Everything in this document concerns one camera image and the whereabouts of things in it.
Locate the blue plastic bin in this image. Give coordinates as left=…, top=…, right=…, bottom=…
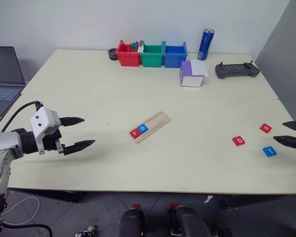
left=162, top=40, right=188, bottom=68

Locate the green plastic bin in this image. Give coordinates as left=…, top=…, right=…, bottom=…
left=139, top=40, right=165, bottom=68

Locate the dark rounded shape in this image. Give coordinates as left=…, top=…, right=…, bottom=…
left=117, top=208, right=147, bottom=237
left=168, top=206, right=213, bottom=237

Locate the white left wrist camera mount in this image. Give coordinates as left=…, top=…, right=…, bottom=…
left=30, top=107, right=60, bottom=156

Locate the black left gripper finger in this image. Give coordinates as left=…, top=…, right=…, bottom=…
left=59, top=117, right=85, bottom=127
left=63, top=139, right=96, bottom=157

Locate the black table foot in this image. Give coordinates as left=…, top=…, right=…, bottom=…
left=217, top=195, right=296, bottom=211
left=7, top=189, right=83, bottom=204

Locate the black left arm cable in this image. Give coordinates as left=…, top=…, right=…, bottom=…
left=0, top=100, right=44, bottom=133

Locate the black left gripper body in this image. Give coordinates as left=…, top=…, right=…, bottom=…
left=43, top=130, right=65, bottom=155

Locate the white paper sheet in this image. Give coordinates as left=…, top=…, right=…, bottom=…
left=190, top=59, right=209, bottom=78

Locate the grey laptop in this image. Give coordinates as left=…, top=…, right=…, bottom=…
left=0, top=46, right=27, bottom=118

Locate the purple and white box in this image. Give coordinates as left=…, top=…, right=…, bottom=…
left=179, top=60, right=205, bottom=87

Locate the red letter r tile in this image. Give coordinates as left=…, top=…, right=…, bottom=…
left=129, top=128, right=142, bottom=139

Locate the blue letter t tile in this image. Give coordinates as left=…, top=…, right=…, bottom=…
left=262, top=146, right=278, bottom=158

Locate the dark grey handheld controller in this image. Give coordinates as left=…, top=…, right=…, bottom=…
left=214, top=60, right=260, bottom=80

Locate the blue drink can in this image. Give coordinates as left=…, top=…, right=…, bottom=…
left=196, top=28, right=216, bottom=61

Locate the wooden letter tray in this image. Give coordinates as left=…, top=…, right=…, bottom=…
left=129, top=111, right=172, bottom=145

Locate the black floor cable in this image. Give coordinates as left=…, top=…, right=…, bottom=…
left=2, top=221, right=53, bottom=237

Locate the black round holder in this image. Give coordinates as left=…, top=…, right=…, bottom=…
left=108, top=48, right=119, bottom=61

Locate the red plastic bin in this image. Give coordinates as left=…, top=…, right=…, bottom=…
left=115, top=39, right=142, bottom=67

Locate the blue letter o tile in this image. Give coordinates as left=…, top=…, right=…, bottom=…
left=136, top=123, right=149, bottom=134

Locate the red letter b tile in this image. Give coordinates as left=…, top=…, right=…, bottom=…
left=231, top=136, right=246, bottom=147

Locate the white floor cable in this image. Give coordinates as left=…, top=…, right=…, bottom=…
left=1, top=197, right=40, bottom=226

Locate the red letter o tile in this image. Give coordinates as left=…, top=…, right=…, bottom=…
left=259, top=123, right=273, bottom=134

